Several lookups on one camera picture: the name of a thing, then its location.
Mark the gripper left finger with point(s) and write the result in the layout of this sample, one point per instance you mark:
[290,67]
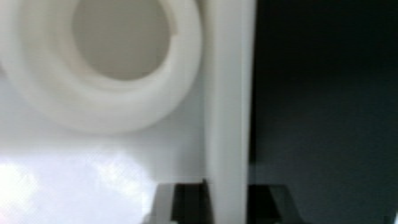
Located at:
[182,205]

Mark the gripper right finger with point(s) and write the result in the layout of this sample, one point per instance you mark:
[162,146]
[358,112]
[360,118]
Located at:
[271,206]

